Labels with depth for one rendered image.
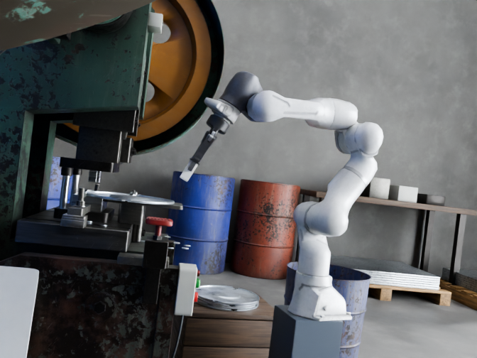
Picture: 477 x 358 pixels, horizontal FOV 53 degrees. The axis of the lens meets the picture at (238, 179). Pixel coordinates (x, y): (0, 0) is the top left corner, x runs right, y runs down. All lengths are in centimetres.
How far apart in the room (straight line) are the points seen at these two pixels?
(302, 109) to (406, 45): 416
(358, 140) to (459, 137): 422
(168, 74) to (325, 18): 358
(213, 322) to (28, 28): 176
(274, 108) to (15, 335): 97
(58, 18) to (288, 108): 134
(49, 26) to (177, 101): 169
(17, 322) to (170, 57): 115
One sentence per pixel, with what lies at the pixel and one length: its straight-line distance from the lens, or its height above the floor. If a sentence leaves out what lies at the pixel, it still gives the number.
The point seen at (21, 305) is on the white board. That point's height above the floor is 49.
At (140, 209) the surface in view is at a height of 75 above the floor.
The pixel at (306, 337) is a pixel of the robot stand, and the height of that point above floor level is 40.
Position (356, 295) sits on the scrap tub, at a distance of 239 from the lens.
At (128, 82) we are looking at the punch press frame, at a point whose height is 112.
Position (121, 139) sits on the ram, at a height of 97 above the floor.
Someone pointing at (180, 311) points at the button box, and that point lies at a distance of 138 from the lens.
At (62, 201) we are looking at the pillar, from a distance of 154.
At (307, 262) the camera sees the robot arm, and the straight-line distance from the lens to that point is 168.
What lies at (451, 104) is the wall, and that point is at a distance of 586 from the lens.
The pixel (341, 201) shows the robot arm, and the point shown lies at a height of 85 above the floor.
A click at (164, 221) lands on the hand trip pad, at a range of 125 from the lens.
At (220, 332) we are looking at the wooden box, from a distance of 199.
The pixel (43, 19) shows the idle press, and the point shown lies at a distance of 27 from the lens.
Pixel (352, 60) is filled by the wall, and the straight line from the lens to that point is 541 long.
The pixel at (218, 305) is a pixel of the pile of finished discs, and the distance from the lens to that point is 201.
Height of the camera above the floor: 89
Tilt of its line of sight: level
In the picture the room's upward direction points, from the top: 7 degrees clockwise
